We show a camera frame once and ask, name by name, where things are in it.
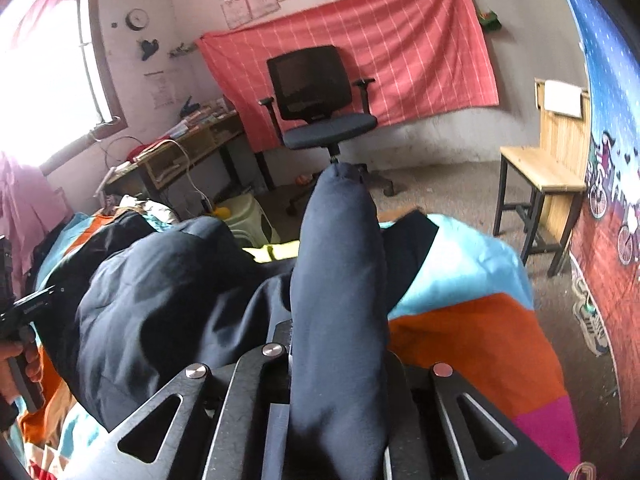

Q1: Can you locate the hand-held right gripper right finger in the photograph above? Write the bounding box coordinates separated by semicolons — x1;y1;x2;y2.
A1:
384;351;572;480

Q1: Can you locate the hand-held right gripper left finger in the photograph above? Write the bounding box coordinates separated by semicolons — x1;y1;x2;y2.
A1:
61;320;295;480

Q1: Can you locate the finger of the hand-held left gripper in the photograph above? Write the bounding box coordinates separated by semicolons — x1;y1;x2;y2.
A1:
0;234;14;311
0;284;59;332

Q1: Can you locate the dark blue garment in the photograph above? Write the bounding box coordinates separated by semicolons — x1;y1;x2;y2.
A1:
47;162;442;480

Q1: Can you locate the person's left hand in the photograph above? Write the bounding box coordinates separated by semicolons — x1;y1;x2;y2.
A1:
0;341;44;402

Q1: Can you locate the pink cloth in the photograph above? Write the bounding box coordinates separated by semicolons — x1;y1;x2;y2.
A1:
0;151;68;286

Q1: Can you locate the colourful striped blanket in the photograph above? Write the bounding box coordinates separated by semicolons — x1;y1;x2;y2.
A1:
17;211;582;480

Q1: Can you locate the patterned pillow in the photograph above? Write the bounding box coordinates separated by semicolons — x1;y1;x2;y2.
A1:
106;194;181;233

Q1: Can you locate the yellow cloth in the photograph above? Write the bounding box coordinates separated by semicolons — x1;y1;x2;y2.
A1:
242;241;303;265

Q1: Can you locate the white sneaker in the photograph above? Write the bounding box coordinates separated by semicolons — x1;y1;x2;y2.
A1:
571;279;612;357

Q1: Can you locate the green plastic stool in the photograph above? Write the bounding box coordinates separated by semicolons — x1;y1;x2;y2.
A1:
214;194;282;250

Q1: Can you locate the bright window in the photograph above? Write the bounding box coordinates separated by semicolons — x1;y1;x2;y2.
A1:
0;0;118;162

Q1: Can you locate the wooden desk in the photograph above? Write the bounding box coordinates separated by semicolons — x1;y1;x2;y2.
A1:
99;110;247;202

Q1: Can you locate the pile of books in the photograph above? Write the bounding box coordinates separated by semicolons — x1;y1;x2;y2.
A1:
167;100;238;138

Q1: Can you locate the pink curtain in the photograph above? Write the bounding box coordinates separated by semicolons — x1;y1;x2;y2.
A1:
7;0;97;53

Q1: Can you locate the wooden chair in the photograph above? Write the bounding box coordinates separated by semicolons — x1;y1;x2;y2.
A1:
493;77;590;278

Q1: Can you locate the black office chair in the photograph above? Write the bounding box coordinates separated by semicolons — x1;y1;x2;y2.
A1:
258;44;397;217

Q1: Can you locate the white paper sheet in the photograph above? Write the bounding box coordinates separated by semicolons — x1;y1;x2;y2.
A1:
543;80;583;119

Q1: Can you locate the white cable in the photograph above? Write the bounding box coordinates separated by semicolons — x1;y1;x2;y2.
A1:
97;136;211;211

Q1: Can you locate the white wall notice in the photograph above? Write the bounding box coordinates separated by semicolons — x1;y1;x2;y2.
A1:
145;71;176;111

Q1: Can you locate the printed wall cloth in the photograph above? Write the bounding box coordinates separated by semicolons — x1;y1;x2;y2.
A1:
549;0;640;461

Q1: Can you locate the red checked wall cloth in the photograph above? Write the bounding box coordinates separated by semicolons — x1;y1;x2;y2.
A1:
196;0;502;155

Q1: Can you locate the green wall ornament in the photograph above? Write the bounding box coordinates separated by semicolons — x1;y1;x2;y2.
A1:
477;7;502;32

